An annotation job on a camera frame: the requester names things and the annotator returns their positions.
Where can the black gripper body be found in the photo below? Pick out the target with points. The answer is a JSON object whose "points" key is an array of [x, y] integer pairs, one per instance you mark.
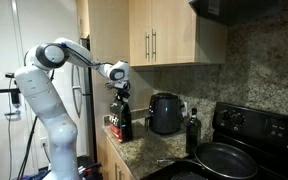
{"points": [[119, 86]]}

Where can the black protein powder bag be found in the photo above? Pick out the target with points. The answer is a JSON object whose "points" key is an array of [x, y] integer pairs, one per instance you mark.
{"points": [[120, 121]]}

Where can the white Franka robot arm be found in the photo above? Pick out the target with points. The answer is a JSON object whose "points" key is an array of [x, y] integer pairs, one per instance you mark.
{"points": [[47, 100]]}

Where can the stainless steel refrigerator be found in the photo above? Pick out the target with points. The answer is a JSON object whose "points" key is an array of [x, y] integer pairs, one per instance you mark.
{"points": [[87, 116]]}

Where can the white backsplash outlet plug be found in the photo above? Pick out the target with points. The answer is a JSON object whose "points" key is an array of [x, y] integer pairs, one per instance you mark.
{"points": [[185, 109]]}

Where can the light wood lower cabinet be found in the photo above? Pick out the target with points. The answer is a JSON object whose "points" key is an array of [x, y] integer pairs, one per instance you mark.
{"points": [[109, 156]]}

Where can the light wood cabinet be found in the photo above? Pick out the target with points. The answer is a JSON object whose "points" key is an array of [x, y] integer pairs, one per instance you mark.
{"points": [[174, 30], [109, 156]]}

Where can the orange black clamp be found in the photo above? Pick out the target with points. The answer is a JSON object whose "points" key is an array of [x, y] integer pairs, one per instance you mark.
{"points": [[92, 166]]}

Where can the dark olive oil bottle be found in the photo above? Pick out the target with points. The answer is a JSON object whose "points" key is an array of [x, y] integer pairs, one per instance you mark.
{"points": [[193, 133]]}

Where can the light wood upper cabinet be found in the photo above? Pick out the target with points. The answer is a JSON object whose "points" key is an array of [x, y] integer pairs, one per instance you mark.
{"points": [[174, 30]]}

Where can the black frying pan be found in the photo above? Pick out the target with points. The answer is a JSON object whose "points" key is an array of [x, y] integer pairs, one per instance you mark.
{"points": [[225, 161]]}

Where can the black range hood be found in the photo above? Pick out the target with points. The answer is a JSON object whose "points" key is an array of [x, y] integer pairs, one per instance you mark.
{"points": [[237, 10]]}

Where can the black electric stove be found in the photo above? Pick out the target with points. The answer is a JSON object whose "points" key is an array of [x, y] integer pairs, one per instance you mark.
{"points": [[267, 133]]}

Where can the white wall power outlet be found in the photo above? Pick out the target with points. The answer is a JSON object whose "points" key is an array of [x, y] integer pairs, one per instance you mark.
{"points": [[43, 142]]}

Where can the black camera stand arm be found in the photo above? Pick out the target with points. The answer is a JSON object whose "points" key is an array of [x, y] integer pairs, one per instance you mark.
{"points": [[14, 96]]}

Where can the black camera on stand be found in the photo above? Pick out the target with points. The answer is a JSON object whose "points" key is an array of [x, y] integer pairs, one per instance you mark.
{"points": [[10, 75]]}

